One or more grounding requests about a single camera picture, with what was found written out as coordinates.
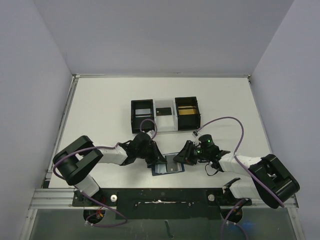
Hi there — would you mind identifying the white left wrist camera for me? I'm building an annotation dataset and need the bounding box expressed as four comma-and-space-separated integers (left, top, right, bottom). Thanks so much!
147, 130, 157, 139

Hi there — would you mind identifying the black credit card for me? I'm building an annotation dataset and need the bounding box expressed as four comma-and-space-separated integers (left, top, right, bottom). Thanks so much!
156, 107, 172, 116

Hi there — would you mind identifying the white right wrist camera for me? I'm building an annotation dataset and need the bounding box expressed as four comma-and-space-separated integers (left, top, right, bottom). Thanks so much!
192, 130, 201, 146

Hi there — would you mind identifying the black bin with gold card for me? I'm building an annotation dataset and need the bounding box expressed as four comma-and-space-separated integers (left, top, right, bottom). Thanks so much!
174, 96, 201, 131

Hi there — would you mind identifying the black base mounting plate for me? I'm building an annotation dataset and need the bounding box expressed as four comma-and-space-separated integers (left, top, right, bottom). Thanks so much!
72, 187, 252, 221

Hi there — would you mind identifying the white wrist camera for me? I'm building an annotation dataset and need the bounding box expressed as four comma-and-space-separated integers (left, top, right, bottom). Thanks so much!
192, 130, 201, 146
147, 130, 157, 139

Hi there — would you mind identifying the aluminium left side rail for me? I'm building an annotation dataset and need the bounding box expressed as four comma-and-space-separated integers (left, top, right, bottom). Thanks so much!
44, 74, 80, 182

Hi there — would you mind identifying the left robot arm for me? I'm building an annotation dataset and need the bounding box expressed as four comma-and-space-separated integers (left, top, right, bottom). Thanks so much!
52, 131, 167, 197

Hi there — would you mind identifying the white middle bin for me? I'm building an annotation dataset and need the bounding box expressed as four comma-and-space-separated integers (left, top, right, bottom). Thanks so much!
153, 98, 178, 133

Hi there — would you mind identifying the aluminium front rail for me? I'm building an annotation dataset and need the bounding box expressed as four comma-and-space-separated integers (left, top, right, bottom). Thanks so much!
29, 188, 299, 210

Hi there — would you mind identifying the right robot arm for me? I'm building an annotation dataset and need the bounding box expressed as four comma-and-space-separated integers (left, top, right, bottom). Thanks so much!
173, 134, 301, 209

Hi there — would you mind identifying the black bin with silver card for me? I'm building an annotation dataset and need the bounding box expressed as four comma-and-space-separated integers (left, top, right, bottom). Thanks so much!
130, 99, 155, 134

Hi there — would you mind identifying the silver credit card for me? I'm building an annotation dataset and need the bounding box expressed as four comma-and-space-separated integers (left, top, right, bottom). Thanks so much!
135, 108, 151, 115

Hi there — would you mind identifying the aluminium rail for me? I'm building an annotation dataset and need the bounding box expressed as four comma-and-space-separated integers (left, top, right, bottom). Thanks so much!
29, 188, 299, 210
44, 74, 80, 182

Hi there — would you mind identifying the gold credit card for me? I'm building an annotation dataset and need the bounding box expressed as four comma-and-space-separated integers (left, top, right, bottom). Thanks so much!
178, 105, 198, 116

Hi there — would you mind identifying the black card from holder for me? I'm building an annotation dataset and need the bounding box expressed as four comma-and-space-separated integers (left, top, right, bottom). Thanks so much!
165, 154, 181, 174

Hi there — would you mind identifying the blue leather card holder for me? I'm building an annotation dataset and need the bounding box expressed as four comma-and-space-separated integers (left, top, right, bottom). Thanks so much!
149, 152, 185, 176

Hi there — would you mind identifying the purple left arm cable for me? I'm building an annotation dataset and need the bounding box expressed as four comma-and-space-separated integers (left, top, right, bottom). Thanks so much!
52, 118, 159, 228

